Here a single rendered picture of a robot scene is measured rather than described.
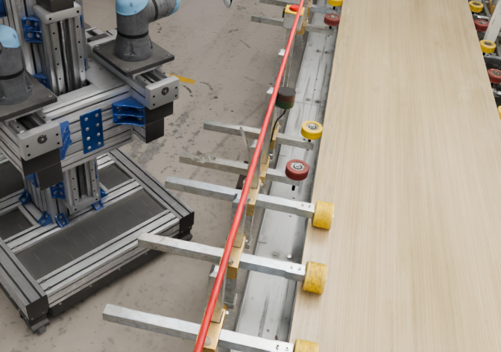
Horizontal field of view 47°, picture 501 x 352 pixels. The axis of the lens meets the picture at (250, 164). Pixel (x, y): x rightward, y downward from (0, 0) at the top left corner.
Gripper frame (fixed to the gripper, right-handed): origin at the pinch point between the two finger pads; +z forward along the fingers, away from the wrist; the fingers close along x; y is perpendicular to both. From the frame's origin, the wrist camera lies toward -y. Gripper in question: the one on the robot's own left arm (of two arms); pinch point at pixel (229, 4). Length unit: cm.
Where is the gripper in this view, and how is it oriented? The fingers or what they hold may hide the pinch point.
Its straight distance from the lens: 202.2
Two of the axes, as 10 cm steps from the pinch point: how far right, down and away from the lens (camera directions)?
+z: -1.0, 7.7, 6.3
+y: -6.9, -5.1, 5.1
